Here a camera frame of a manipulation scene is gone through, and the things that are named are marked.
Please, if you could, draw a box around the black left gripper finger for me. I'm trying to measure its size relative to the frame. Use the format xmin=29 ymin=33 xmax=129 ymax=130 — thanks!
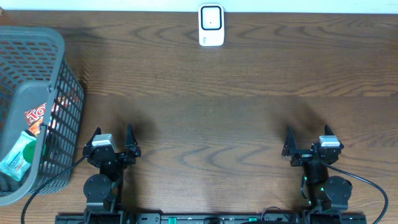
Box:
xmin=84 ymin=127 xmax=101 ymax=149
xmin=125 ymin=124 xmax=139 ymax=149

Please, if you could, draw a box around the red Top chocolate bar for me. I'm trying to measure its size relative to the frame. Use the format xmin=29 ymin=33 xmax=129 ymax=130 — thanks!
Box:
xmin=25 ymin=103 xmax=46 ymax=126

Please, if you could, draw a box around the mint green wipes pack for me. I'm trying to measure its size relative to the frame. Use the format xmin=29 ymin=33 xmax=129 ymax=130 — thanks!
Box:
xmin=1 ymin=131 xmax=37 ymax=182

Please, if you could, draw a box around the green lid jar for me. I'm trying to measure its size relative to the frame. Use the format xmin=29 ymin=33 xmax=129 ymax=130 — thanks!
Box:
xmin=23 ymin=141 xmax=37 ymax=164

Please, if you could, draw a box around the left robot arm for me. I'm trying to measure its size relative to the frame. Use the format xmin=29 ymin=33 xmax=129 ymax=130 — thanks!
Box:
xmin=83 ymin=124 xmax=141 ymax=223

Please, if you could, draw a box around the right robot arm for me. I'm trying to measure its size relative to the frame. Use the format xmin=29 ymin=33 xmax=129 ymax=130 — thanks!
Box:
xmin=282 ymin=126 xmax=353 ymax=224

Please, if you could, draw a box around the white barcode scanner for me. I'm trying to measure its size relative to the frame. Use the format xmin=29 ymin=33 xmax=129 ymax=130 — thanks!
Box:
xmin=198 ymin=3 xmax=225 ymax=47

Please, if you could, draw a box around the grey plastic basket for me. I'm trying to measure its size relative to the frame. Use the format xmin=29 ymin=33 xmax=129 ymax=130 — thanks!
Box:
xmin=1 ymin=26 xmax=85 ymax=206

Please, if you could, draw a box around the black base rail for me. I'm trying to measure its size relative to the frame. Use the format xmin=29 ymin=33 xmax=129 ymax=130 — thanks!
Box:
xmin=55 ymin=212 xmax=368 ymax=224

